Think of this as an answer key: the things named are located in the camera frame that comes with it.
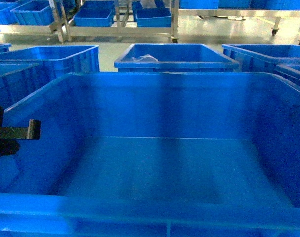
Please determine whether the large blue plastic crate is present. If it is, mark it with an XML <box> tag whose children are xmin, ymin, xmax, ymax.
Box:
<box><xmin>0</xmin><ymin>72</ymin><xmax>300</xmax><ymax>237</ymax></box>

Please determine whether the blue crate far left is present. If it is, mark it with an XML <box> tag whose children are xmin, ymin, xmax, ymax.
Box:
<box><xmin>0</xmin><ymin>63</ymin><xmax>40</xmax><ymax>109</ymax></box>

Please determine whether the blue crate on cart right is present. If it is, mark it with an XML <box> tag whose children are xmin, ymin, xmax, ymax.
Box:
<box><xmin>132</xmin><ymin>0</ymin><xmax>171</xmax><ymax>28</ymax></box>

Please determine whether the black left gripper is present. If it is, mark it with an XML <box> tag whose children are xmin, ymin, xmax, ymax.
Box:
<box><xmin>0</xmin><ymin>106</ymin><xmax>41</xmax><ymax>157</ymax></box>

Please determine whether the blue crate centre behind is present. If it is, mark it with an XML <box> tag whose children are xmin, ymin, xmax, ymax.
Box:
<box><xmin>114</xmin><ymin>44</ymin><xmax>239</xmax><ymax>72</ymax></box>

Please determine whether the blue crate on cart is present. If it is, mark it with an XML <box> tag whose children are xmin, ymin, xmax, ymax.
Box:
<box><xmin>132</xmin><ymin>0</ymin><xmax>171</xmax><ymax>28</ymax></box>
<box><xmin>74</xmin><ymin>0</ymin><xmax>116</xmax><ymax>27</ymax></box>

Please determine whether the blue crate far right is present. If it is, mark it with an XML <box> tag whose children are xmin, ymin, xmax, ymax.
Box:
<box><xmin>274</xmin><ymin>64</ymin><xmax>300</xmax><ymax>87</ymax></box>

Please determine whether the blue crate top left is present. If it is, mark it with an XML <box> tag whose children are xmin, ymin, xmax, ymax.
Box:
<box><xmin>11</xmin><ymin>0</ymin><xmax>54</xmax><ymax>26</ymax></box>

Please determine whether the blue crate left behind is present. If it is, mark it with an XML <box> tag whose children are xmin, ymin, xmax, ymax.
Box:
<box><xmin>0</xmin><ymin>45</ymin><xmax>100</xmax><ymax>81</ymax></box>

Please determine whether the clear plastic bag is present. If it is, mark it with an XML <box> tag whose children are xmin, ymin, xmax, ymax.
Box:
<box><xmin>131</xmin><ymin>54</ymin><xmax>159</xmax><ymax>62</ymax></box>

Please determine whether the long metal shelf rack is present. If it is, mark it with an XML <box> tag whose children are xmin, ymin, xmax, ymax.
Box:
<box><xmin>174</xmin><ymin>0</ymin><xmax>300</xmax><ymax>36</ymax></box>

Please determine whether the blue crate right behind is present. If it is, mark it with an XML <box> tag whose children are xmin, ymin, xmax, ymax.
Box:
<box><xmin>222</xmin><ymin>44</ymin><xmax>300</xmax><ymax>73</ymax></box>

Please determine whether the blue crate on cart left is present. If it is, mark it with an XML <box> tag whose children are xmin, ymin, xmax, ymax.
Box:
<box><xmin>74</xmin><ymin>0</ymin><xmax>116</xmax><ymax>27</ymax></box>

